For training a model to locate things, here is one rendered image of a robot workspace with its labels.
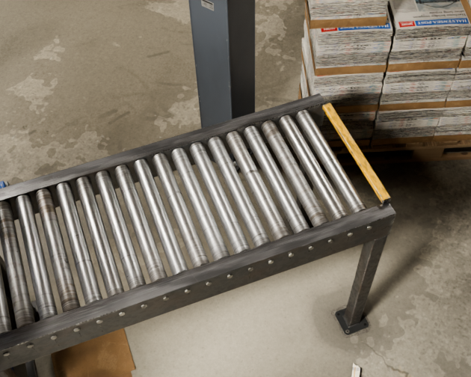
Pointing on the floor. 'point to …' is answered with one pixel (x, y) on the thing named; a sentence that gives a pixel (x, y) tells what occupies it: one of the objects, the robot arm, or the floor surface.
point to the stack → (403, 80)
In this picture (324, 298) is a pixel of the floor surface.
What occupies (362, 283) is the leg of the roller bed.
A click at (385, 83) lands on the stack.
